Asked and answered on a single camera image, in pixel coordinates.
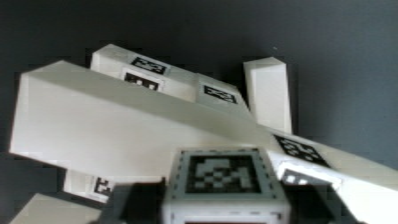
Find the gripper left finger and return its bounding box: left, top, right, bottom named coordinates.
left=90, top=182, right=164, bottom=224

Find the white tagged cube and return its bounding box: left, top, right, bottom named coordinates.
left=161, top=148, right=291, bottom=224

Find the white U-shaped obstacle frame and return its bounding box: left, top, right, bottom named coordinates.
left=243, top=57, right=292, bottom=133

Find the white chair leg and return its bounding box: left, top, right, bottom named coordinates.
left=61, top=170, right=113, bottom=203

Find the white chair back part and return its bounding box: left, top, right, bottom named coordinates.
left=10, top=62, right=398, bottom=224

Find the white chair seat part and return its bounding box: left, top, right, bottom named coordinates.
left=90, top=44, right=252, bottom=119

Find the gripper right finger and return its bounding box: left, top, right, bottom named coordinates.
left=283, top=184, right=362, bottom=224

